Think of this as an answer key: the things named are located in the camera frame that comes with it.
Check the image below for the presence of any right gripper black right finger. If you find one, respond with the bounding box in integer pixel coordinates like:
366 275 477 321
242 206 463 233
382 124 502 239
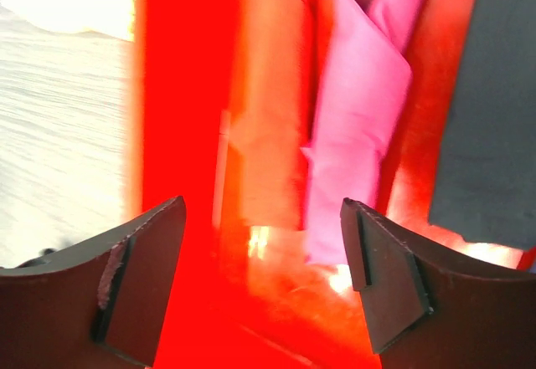
340 199 535 369

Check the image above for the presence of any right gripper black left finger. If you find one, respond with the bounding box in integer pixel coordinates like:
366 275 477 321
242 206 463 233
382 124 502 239
1 197 186 369

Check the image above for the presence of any pink paper napkin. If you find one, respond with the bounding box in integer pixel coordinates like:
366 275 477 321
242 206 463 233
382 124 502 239
303 0 425 265

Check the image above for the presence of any black rolled napkin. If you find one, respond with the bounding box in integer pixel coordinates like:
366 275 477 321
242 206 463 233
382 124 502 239
429 0 535 250

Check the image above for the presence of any red rolled napkin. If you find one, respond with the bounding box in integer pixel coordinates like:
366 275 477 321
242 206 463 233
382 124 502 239
231 0 312 230

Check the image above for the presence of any red plastic bin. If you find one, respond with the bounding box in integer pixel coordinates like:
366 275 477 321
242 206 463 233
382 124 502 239
129 0 535 368

